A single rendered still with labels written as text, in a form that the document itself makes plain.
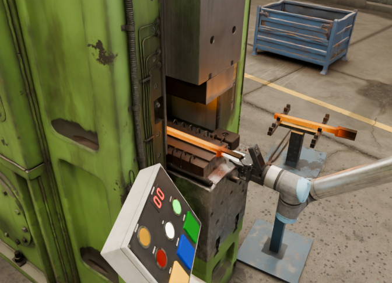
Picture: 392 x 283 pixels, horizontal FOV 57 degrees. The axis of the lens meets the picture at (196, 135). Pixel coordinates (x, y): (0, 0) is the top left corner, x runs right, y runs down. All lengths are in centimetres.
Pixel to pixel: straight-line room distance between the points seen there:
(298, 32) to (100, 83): 434
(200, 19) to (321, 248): 186
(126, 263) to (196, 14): 75
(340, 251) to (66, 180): 179
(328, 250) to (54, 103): 192
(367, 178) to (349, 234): 138
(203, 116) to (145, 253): 101
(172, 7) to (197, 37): 12
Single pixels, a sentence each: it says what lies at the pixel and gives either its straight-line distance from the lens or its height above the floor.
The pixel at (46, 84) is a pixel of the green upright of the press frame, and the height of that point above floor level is 132.
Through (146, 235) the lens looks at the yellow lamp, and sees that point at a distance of 98.
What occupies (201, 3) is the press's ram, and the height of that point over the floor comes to 163.
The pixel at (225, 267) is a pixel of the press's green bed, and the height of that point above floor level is 16.
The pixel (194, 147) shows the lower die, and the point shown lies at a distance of 159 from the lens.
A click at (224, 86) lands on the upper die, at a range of 142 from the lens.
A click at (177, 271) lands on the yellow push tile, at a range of 107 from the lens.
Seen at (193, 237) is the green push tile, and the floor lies 100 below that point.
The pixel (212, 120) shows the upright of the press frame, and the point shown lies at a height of 98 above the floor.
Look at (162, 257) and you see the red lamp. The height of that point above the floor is 109.
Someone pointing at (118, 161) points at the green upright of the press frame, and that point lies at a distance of 128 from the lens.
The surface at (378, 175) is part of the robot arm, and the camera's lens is 141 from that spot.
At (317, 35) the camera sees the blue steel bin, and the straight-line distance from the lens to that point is 521.
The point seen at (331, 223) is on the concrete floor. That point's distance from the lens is 281.
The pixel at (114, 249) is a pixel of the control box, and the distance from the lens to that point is 94.
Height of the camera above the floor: 188
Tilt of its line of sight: 32 degrees down
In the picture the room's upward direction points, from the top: 1 degrees clockwise
